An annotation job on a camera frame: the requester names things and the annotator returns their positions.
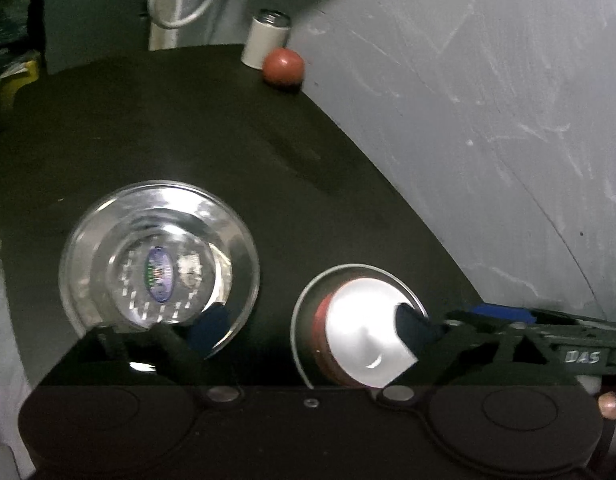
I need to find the red bowl with white inside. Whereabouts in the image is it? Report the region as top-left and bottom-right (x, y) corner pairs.
(312, 280), (423, 390)

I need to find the white sheet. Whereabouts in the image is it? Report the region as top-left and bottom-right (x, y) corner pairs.
(0, 210), (36, 466)

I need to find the steel plate with sticker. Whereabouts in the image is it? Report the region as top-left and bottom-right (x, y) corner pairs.
(59, 180), (261, 361)

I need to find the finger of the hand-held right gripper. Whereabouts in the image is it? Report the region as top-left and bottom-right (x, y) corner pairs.
(465, 303), (616, 345)
(552, 342), (616, 378)

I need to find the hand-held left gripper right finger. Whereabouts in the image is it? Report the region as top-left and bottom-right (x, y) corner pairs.
(380, 305), (578, 403)

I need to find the red ball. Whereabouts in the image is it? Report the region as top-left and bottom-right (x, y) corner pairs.
(262, 47), (305, 87)

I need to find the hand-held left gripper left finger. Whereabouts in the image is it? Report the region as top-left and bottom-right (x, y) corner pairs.
(83, 306), (239, 405)

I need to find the white canister with steel lid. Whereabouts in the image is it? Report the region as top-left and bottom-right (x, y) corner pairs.
(241, 9), (293, 69)

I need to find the dark grey cabinet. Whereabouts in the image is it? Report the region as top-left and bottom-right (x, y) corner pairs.
(43, 0), (154, 76)

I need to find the yellow packet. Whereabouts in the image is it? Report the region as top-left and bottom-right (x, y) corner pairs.
(0, 57), (41, 106)

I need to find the white wooden post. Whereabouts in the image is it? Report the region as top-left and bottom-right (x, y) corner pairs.
(148, 22), (189, 52)

